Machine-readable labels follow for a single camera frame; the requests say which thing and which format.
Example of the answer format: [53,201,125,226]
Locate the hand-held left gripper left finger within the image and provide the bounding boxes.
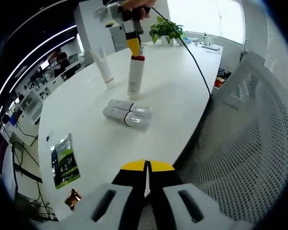
[62,159,149,230]

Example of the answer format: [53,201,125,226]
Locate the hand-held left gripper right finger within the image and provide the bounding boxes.
[148,160,231,230]

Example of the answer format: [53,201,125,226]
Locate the white red-collar skincare bottle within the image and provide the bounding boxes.
[126,44,149,99]

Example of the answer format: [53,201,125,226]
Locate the white skincare tube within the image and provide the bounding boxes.
[89,46,115,90]

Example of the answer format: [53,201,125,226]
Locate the silver clear-cap skincare bottle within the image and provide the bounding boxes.
[102,106,151,130]
[107,99,151,115]

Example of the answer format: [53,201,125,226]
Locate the green silver foil packet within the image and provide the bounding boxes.
[49,133,82,190]

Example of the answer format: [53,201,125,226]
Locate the white storage cabinet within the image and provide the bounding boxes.
[26,91,43,126]

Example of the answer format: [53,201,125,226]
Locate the person's right hand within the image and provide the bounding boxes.
[121,0,157,20]

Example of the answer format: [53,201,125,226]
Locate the potted green plant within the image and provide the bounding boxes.
[148,16,186,46]

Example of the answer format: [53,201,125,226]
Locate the gold foil wrapper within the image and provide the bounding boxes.
[63,187,83,212]

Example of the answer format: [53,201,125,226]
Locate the flat white object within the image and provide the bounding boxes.
[200,44,221,52]

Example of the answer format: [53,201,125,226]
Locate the large window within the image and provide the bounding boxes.
[167,0,246,45]

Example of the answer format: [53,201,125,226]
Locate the white mesh office chair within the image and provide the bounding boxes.
[174,51,288,227]

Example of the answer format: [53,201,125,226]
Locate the orange box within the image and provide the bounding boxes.
[214,77,226,89]

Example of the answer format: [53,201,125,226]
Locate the small black object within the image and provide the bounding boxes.
[45,129,55,143]

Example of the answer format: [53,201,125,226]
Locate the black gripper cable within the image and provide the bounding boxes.
[148,6,213,98]

